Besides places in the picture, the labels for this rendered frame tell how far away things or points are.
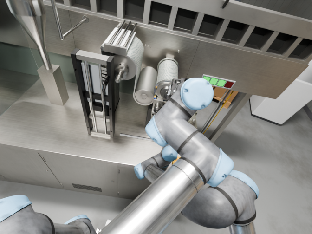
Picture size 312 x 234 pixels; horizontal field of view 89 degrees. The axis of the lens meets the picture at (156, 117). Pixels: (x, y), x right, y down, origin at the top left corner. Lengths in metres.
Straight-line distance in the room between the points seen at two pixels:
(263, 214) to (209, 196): 1.86
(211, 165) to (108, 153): 0.75
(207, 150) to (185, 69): 0.90
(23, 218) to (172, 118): 0.34
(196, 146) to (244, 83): 1.05
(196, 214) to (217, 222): 0.06
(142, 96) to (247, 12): 0.73
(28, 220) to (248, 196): 0.56
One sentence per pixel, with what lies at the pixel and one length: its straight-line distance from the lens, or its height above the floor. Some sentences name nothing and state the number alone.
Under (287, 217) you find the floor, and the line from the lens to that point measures 2.59.
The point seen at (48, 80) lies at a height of 1.11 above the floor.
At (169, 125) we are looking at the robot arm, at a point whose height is 1.51.
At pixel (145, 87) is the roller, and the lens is 0.91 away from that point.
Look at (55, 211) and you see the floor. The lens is 1.92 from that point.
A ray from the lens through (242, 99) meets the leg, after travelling 1.70.
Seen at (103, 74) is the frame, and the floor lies 1.37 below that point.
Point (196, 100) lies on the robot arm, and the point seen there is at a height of 1.57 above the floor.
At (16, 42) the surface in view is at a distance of 1.41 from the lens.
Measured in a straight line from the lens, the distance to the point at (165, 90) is 0.87.
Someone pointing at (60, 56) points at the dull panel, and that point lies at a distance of 1.41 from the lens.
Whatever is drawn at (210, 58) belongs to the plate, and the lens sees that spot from 1.19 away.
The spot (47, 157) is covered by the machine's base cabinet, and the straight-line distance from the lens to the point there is 1.25.
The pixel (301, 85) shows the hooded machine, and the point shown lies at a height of 0.81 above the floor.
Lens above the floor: 1.79
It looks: 47 degrees down
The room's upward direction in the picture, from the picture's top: 15 degrees clockwise
